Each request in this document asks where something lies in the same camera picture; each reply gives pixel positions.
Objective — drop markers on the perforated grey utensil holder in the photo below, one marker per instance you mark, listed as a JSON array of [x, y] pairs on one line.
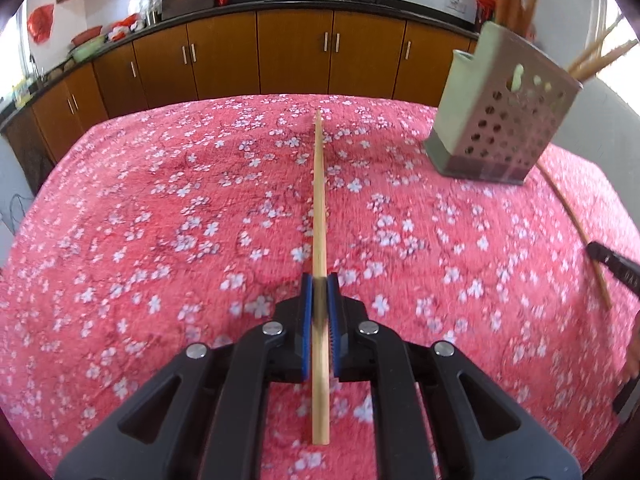
[[460, 105]]

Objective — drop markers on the stacked steel pots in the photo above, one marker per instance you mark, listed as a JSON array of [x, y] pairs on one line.
[[153, 7]]

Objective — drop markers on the red floral tablecloth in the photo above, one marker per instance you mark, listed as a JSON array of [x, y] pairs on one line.
[[175, 235]]

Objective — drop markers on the white wall socket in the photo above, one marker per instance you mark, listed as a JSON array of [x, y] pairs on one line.
[[457, 4]]

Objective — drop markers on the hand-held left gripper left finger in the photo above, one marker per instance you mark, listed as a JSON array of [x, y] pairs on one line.
[[306, 310]]

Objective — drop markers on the brown lower kitchen cabinets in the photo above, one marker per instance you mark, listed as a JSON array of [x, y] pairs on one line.
[[290, 55]]

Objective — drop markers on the green basin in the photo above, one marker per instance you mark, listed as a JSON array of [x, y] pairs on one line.
[[87, 52]]

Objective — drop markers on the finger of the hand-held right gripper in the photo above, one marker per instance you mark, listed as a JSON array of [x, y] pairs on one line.
[[617, 267]]

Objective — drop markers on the person's right hand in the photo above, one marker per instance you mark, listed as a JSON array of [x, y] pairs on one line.
[[634, 350]]

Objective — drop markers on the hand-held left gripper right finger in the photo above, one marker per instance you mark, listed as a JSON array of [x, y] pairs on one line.
[[334, 310]]

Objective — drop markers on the red and white bag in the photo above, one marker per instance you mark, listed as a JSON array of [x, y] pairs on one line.
[[125, 27]]

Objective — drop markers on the metal sink faucet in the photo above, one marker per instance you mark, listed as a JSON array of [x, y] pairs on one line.
[[34, 69]]

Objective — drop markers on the red basin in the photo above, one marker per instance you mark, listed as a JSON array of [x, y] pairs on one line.
[[86, 36]]

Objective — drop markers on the chopsticks in holder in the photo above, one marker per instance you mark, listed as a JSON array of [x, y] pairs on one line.
[[607, 5]]

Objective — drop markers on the black kitchen countertop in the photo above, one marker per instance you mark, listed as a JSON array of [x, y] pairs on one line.
[[240, 1]]

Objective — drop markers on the red wall decoration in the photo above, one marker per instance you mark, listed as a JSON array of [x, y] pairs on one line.
[[41, 22]]

